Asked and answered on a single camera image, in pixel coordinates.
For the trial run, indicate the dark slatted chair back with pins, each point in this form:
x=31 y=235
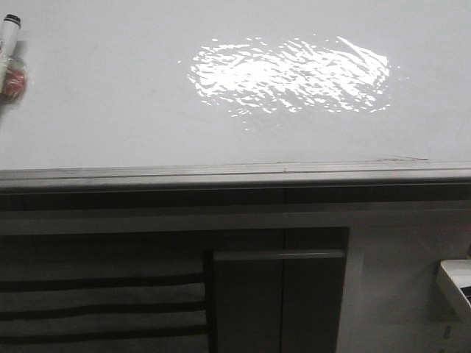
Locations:
x=147 y=302

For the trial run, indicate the grey cabinet panel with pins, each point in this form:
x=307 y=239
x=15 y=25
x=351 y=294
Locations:
x=278 y=301

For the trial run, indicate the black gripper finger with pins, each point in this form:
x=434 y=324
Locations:
x=14 y=81

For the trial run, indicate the white whiteboard marker pen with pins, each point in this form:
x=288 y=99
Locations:
x=10 y=28

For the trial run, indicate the white marker tray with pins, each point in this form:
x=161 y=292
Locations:
x=453 y=278

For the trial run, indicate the large white whiteboard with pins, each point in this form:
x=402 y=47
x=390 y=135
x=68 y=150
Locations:
x=152 y=93

